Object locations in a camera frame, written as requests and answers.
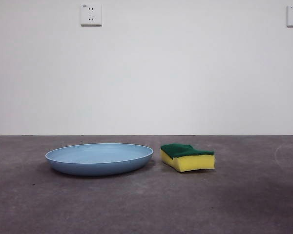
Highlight light blue round plate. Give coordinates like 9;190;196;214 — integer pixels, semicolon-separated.
45;143;155;176

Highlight yellow sponge with green pad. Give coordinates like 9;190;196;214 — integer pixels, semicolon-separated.
160;143;215;173

